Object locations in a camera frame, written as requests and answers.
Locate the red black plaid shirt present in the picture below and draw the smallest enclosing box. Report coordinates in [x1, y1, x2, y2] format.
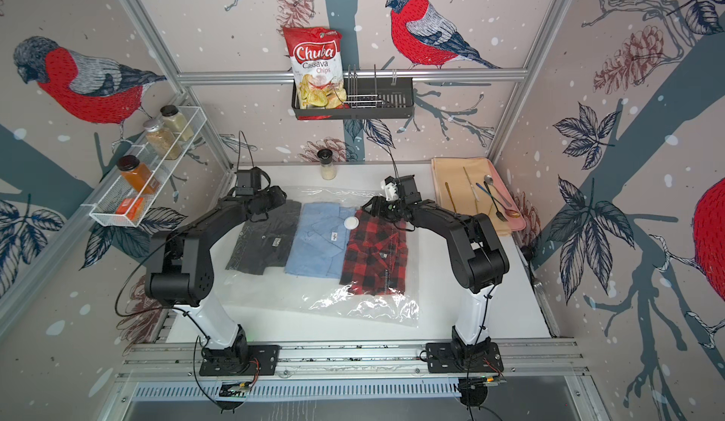
[340, 210, 409, 296]

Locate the dark grey pinstripe shirt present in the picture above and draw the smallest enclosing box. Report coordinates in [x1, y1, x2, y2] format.
[226, 200, 302, 276]

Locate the light blue shirt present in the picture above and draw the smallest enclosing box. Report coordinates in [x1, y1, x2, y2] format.
[285, 202, 356, 279]

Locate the clear plastic vacuum bag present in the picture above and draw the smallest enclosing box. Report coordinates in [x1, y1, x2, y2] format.
[213, 186, 420, 327]

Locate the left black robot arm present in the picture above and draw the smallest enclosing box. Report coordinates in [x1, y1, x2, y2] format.
[145, 166, 287, 375]

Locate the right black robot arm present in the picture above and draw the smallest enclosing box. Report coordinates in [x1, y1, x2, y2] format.
[362, 176, 510, 361]

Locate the white bag valve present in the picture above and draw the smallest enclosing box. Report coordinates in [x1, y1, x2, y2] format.
[344, 216, 360, 230]

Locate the red cassava chips bag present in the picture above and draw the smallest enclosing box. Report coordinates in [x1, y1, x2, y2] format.
[282, 28, 347, 111]

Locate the gold spoon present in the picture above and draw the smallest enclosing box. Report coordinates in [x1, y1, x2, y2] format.
[444, 181, 458, 213]

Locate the spice jar on table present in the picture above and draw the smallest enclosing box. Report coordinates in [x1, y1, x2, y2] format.
[317, 148, 336, 180]

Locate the gold chopstick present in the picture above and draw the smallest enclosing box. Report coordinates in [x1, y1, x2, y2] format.
[463, 167, 480, 206]

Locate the silver spoon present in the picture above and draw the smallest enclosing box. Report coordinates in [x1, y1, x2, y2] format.
[484, 175, 512, 213]

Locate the black spoon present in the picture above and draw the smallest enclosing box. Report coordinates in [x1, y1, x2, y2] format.
[475, 181, 509, 223]

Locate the spice jar black lid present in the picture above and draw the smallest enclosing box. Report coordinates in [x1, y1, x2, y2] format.
[160, 105, 194, 142]

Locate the orange spice jar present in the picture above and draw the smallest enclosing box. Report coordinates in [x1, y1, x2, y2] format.
[116, 155, 159, 196]

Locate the pink tray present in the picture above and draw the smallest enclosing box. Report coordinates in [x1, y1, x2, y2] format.
[480, 159, 527, 235]

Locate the spice jar silver lid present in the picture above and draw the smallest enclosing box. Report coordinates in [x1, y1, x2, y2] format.
[143, 119, 182, 160]

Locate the small orange box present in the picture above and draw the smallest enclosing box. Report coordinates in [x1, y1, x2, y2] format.
[115, 196, 145, 222]

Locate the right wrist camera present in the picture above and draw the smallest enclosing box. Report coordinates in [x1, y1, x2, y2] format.
[381, 177, 400, 202]

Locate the left camera cable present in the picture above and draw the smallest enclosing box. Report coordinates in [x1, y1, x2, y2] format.
[236, 130, 256, 171]

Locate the camera cable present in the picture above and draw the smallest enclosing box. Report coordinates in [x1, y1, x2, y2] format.
[236, 130, 256, 171]
[376, 137, 401, 179]

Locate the right camera cable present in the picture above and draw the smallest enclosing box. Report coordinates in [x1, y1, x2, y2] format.
[376, 137, 401, 179]

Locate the black wire wall basket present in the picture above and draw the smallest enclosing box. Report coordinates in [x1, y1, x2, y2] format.
[291, 68, 415, 121]

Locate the clear acrylic wall shelf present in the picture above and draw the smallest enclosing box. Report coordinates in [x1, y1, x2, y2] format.
[89, 106, 207, 228]

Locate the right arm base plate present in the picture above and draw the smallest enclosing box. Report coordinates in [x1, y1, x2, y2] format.
[424, 341, 504, 374]

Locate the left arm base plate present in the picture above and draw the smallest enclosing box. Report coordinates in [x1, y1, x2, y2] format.
[199, 345, 281, 377]

